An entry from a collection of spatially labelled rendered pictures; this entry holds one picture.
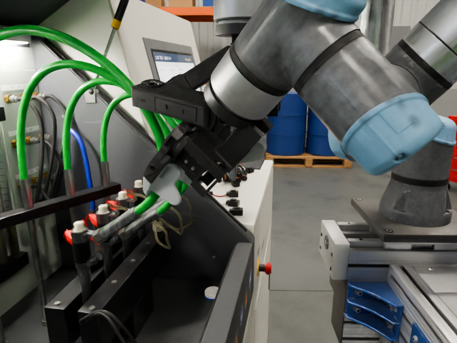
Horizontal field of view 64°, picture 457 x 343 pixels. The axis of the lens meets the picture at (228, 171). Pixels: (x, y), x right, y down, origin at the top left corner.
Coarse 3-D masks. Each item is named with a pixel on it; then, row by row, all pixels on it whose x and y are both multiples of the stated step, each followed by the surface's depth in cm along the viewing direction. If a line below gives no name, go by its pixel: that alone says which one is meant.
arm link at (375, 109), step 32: (352, 32) 30; (320, 64) 30; (352, 64) 30; (384, 64) 30; (320, 96) 31; (352, 96) 30; (384, 96) 29; (416, 96) 29; (352, 128) 30; (384, 128) 29; (416, 128) 28; (384, 160) 30
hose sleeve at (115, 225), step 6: (132, 210) 54; (120, 216) 55; (126, 216) 55; (132, 216) 54; (138, 216) 54; (114, 222) 56; (120, 222) 55; (126, 222) 55; (132, 222) 56; (102, 228) 57; (108, 228) 56; (114, 228) 56; (120, 228) 56; (102, 234) 57; (108, 234) 57
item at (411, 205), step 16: (400, 176) 81; (384, 192) 87; (400, 192) 81; (416, 192) 79; (432, 192) 78; (448, 192) 81; (384, 208) 84; (400, 208) 81; (416, 208) 78; (432, 208) 78; (448, 208) 81; (416, 224) 79; (432, 224) 78
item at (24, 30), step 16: (0, 32) 53; (16, 32) 52; (32, 32) 51; (48, 32) 51; (80, 48) 50; (112, 64) 50; (128, 80) 49; (144, 112) 50; (160, 128) 50; (160, 144) 50; (144, 208) 54
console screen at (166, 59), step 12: (156, 48) 108; (168, 48) 118; (180, 48) 130; (156, 60) 106; (168, 60) 116; (180, 60) 128; (192, 60) 142; (156, 72) 105; (168, 72) 114; (180, 72) 125
